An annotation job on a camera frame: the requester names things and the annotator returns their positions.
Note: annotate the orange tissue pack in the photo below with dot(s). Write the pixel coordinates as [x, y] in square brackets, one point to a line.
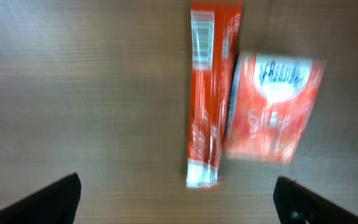
[272, 98]

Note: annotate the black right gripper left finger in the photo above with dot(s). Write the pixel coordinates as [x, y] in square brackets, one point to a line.
[55, 203]

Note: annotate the red stick sachet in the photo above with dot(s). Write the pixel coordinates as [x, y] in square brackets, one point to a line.
[214, 33]

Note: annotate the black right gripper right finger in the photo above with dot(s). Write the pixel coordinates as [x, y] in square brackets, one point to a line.
[296, 204]

